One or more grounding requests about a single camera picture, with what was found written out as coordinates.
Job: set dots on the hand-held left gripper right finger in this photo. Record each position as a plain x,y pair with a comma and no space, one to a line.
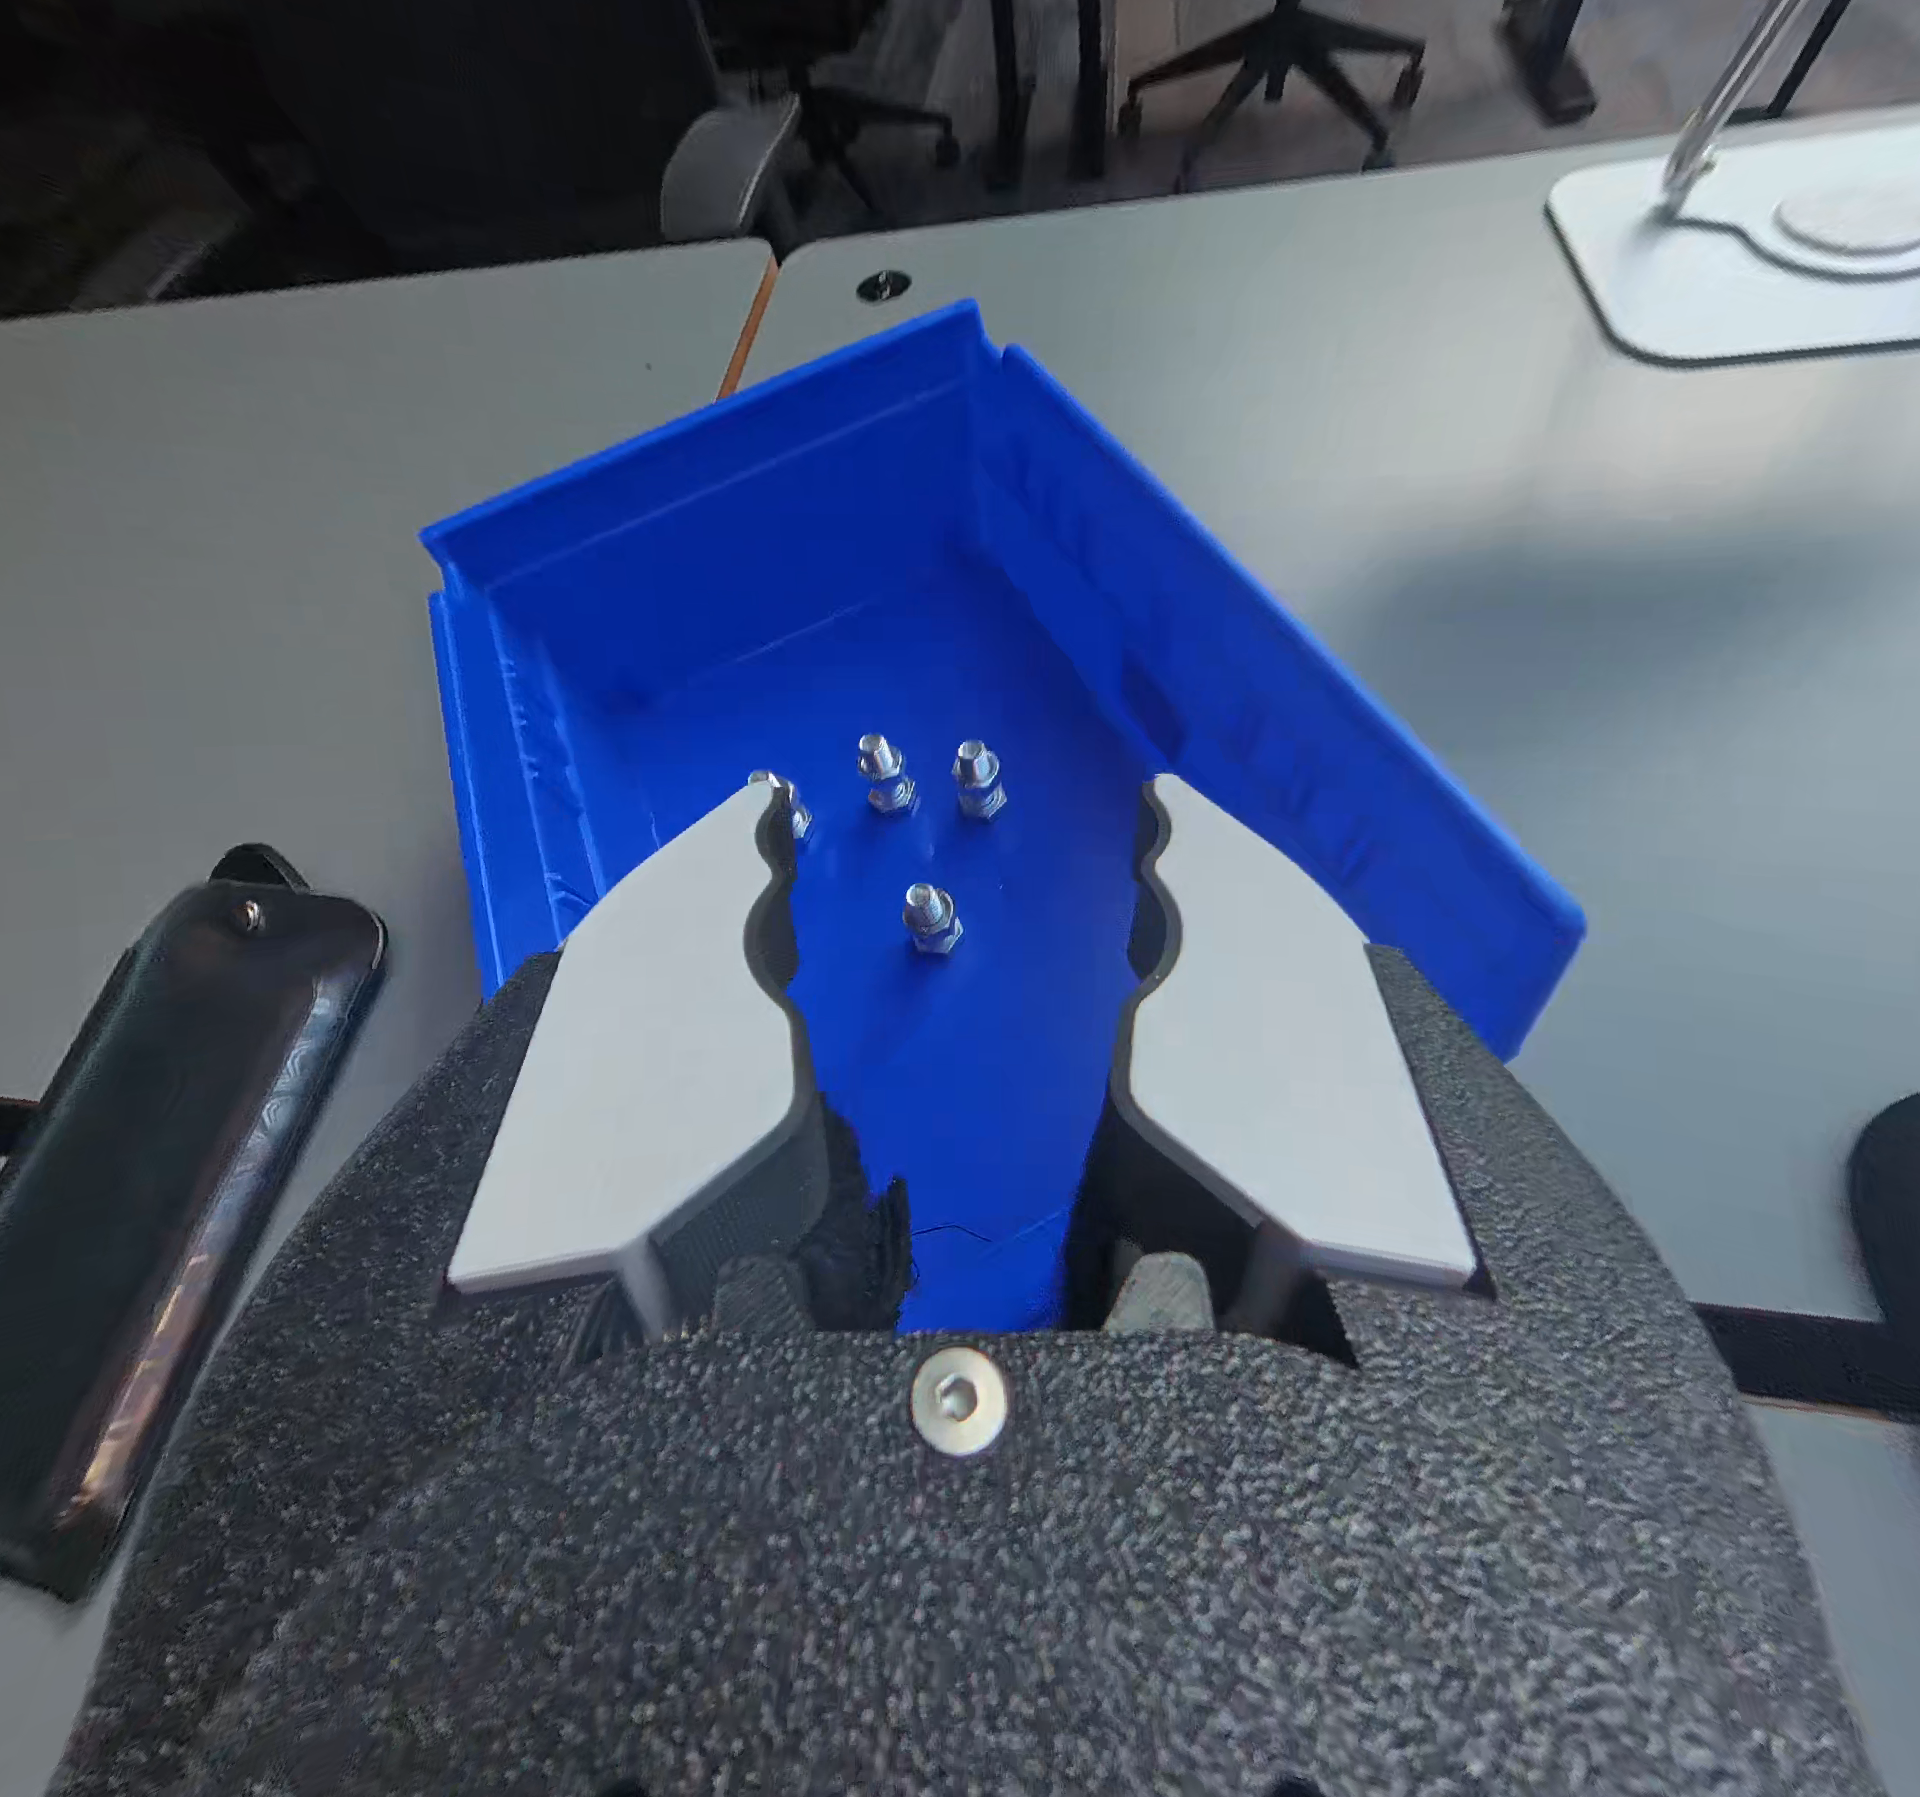
1291,1078

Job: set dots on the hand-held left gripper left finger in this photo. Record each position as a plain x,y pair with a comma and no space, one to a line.
630,1078

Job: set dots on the blue plastic bin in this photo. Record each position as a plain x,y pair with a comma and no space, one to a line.
901,628

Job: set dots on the black phone case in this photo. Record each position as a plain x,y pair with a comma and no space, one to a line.
151,1227

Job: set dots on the grey desk with wooden edge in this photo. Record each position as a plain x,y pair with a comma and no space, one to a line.
224,553

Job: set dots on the white document stand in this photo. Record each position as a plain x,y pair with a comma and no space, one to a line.
1650,267

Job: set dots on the black office chair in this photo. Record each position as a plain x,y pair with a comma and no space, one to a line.
1291,27
450,27

